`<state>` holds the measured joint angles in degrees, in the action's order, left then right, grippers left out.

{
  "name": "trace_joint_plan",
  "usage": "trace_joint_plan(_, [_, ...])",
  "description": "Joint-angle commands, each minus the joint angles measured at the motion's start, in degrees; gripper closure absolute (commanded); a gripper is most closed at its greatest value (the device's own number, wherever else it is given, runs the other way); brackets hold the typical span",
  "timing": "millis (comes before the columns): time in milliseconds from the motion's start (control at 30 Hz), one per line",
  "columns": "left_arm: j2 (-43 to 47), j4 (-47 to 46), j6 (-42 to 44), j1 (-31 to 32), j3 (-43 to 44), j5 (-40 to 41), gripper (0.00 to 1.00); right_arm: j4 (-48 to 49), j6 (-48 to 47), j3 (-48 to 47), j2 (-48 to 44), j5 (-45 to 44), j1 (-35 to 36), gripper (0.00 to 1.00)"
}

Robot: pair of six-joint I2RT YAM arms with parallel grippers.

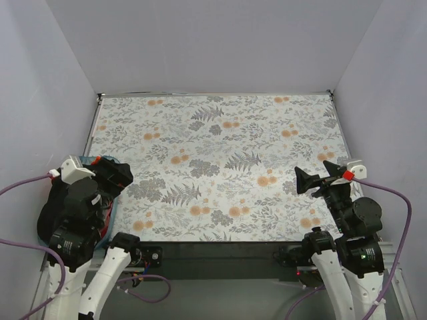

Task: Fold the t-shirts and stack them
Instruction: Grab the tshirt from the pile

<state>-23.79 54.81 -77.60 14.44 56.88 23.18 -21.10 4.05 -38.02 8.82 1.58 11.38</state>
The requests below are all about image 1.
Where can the teal plastic laundry basket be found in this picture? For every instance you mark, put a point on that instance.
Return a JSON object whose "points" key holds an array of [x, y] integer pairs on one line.
{"points": [[49, 215]]}

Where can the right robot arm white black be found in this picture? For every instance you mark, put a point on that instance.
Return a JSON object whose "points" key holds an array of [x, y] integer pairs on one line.
{"points": [[351, 267]]}

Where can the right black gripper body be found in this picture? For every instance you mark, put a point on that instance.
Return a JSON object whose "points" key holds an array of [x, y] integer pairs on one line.
{"points": [[326, 182]]}

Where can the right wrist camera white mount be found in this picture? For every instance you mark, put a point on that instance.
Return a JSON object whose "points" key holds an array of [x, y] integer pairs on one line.
{"points": [[354, 169]]}

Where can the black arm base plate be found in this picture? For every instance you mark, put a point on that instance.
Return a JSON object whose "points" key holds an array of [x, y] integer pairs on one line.
{"points": [[224, 260]]}

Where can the black t shirt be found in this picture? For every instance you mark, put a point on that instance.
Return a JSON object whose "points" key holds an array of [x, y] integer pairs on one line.
{"points": [[84, 192]]}

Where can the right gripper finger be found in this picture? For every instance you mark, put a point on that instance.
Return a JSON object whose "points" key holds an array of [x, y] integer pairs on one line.
{"points": [[304, 182], [335, 172]]}

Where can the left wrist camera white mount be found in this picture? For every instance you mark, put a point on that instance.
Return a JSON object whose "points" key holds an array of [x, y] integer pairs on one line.
{"points": [[71, 170]]}

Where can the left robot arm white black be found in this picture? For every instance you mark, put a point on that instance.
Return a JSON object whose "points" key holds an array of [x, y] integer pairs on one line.
{"points": [[75, 223]]}

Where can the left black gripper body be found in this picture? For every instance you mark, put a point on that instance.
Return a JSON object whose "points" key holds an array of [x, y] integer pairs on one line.
{"points": [[111, 173]]}

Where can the floral patterned table mat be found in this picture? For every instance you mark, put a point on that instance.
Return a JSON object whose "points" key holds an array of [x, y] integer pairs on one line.
{"points": [[220, 167]]}

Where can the orange t shirt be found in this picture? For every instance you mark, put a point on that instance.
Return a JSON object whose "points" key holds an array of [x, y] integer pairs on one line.
{"points": [[107, 217]]}

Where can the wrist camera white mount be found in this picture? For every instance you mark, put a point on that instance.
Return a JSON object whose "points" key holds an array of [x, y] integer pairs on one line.
{"points": [[71, 170], [354, 169]]}

